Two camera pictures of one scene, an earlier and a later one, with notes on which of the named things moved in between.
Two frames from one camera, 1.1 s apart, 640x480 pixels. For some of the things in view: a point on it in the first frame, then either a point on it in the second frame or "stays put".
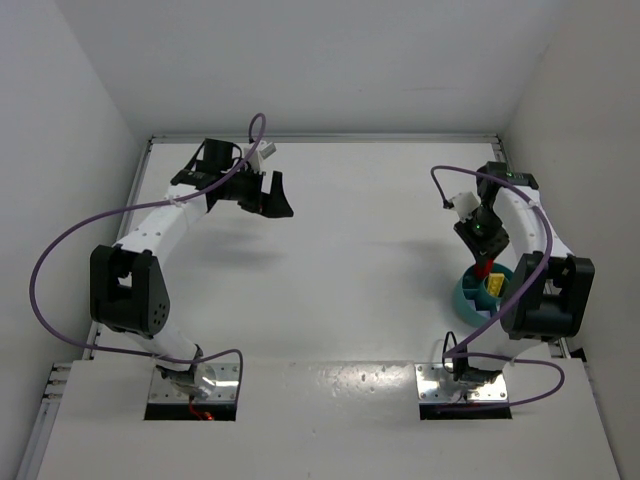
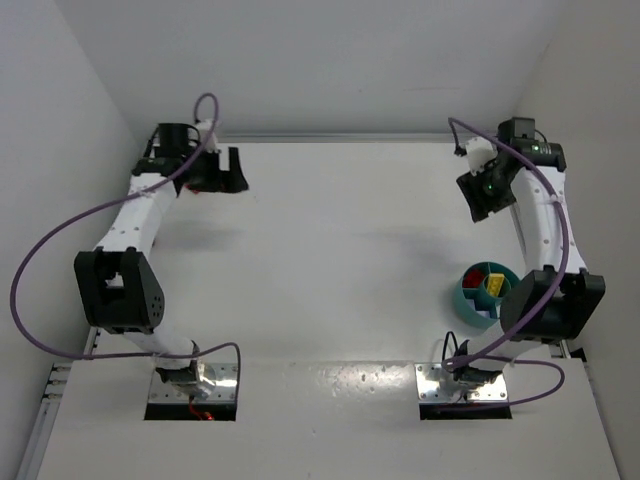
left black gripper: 265,192 to 223,170
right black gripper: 482,243 to 480,198
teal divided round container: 471,299 stays put
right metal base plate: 436,385 stays put
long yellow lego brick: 495,281 stays put
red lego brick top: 481,273 to 473,279
